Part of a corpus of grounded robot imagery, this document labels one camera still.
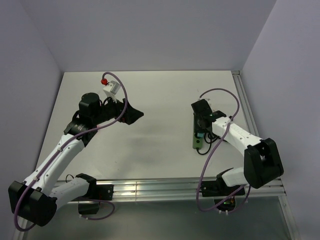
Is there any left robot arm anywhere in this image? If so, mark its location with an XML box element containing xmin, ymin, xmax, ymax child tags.
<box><xmin>8</xmin><ymin>92</ymin><xmax>144</xmax><ymax>232</ymax></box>

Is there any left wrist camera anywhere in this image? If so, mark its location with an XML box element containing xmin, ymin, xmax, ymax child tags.
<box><xmin>102</xmin><ymin>81</ymin><xmax>121</xmax><ymax>103</ymax></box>

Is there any purple cable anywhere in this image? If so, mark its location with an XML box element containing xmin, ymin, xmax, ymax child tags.
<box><xmin>13</xmin><ymin>71</ymin><xmax>130</xmax><ymax>232</ymax></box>
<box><xmin>196</xmin><ymin>88</ymin><xmax>252</xmax><ymax>216</ymax></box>

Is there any green power strip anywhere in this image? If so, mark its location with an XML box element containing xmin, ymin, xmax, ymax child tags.
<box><xmin>192</xmin><ymin>114</ymin><xmax>205</xmax><ymax>150</ymax></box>

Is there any aluminium front rail frame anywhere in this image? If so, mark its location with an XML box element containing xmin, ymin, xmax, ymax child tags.
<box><xmin>12</xmin><ymin>175</ymin><xmax>301</xmax><ymax>240</ymax></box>

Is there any teal plug adapter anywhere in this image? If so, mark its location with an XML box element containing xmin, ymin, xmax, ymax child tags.
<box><xmin>196</xmin><ymin>133</ymin><xmax>205</xmax><ymax>139</ymax></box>

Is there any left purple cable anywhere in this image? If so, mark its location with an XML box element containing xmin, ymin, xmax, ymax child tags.
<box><xmin>13</xmin><ymin>71</ymin><xmax>130</xmax><ymax>232</ymax></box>

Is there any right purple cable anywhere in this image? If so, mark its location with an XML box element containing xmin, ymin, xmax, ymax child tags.
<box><xmin>196</xmin><ymin>88</ymin><xmax>252</xmax><ymax>216</ymax></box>

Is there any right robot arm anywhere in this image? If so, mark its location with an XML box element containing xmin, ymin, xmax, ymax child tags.
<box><xmin>191</xmin><ymin>99</ymin><xmax>284</xmax><ymax>195</ymax></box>

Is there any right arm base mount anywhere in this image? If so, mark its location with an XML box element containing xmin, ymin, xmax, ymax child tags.
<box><xmin>200</xmin><ymin>179</ymin><xmax>246</xmax><ymax>212</ymax></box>

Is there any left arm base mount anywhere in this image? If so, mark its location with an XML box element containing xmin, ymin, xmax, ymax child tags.
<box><xmin>76</xmin><ymin>184</ymin><xmax>115</xmax><ymax>216</ymax></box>

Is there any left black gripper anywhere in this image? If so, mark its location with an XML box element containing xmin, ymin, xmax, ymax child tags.
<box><xmin>92</xmin><ymin>92</ymin><xmax>144</xmax><ymax>125</ymax></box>

